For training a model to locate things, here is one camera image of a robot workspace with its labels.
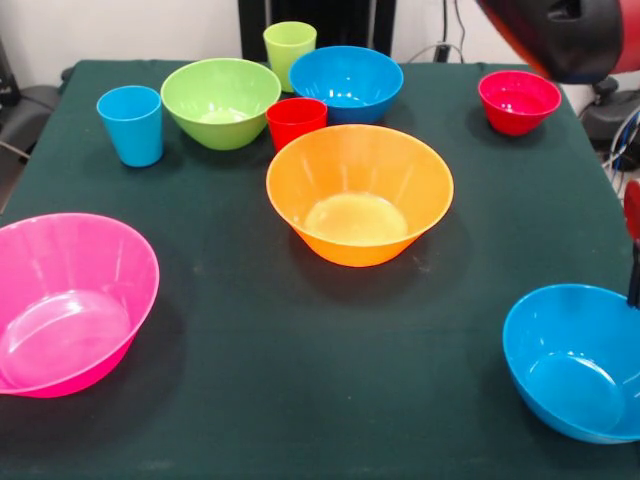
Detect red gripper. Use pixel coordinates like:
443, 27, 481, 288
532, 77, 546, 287
623, 178, 640, 309

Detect blue bowl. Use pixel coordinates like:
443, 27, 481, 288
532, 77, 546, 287
288, 45, 405, 126
502, 283, 640, 445

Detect orange bowl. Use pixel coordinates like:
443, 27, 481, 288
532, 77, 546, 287
265, 123, 455, 268

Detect small pink-red bowl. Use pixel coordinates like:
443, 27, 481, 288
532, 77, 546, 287
477, 69, 563, 137

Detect red cup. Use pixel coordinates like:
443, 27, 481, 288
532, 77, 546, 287
265, 97, 328, 154

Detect dark green tablecloth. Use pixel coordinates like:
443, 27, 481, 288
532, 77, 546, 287
0, 58, 640, 480

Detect green cup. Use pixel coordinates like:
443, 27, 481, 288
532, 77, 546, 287
262, 21, 318, 94

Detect green bowl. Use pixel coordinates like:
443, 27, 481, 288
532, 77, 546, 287
160, 57, 283, 152

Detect blue cup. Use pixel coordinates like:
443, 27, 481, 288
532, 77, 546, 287
96, 85, 165, 168

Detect large pink bowl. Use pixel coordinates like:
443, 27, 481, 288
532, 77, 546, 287
0, 212, 161, 400

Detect tangled cables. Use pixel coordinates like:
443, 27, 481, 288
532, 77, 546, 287
602, 110, 640, 201

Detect black wall cable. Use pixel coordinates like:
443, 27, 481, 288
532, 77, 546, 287
434, 0, 467, 64

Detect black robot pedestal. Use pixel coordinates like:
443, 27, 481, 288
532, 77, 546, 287
238, 0, 397, 64

